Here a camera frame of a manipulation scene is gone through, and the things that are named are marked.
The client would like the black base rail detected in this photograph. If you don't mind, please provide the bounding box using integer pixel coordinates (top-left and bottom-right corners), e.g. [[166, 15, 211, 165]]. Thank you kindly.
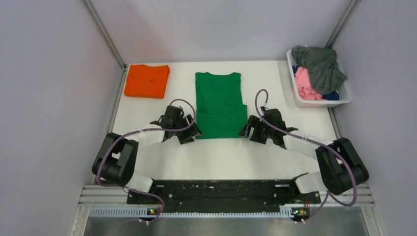
[[78, 178, 375, 219]]

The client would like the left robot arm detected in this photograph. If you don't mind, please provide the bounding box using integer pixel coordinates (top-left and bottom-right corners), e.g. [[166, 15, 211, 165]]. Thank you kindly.
[[92, 105, 202, 204]]

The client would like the pink t shirt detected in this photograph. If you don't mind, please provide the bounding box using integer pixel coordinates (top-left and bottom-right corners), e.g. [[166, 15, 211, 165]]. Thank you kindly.
[[295, 67, 323, 101]]

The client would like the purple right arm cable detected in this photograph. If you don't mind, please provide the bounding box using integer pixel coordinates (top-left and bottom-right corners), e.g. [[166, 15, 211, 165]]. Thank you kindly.
[[254, 89, 358, 224]]

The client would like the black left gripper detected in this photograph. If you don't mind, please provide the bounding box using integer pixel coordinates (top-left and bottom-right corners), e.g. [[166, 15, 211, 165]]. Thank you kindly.
[[173, 114, 203, 144]]

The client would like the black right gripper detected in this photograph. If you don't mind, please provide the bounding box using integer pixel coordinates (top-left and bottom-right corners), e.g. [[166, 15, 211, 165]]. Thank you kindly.
[[238, 115, 274, 144]]

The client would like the grey t shirt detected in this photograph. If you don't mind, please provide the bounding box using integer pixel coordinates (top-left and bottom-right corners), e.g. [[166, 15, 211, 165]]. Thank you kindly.
[[291, 45, 347, 95]]

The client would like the green t shirt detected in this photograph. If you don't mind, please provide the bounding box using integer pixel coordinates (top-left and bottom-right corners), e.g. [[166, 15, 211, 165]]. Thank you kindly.
[[195, 72, 248, 140]]

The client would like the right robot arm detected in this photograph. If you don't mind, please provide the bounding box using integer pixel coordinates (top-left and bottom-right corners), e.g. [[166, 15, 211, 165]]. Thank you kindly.
[[238, 107, 369, 203]]

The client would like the white laundry basket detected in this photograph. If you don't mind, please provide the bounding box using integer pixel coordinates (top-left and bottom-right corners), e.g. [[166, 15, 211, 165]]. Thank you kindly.
[[286, 50, 352, 108]]

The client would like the folded orange t shirt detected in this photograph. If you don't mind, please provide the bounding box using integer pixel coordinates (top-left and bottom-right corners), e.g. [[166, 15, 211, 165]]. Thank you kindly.
[[124, 64, 170, 99]]

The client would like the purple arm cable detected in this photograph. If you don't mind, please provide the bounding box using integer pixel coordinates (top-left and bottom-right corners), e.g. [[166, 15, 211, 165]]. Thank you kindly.
[[95, 99, 197, 225], [254, 89, 358, 224]]

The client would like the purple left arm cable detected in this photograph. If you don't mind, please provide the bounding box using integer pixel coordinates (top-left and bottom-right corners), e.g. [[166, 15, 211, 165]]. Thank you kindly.
[[95, 99, 197, 225]]

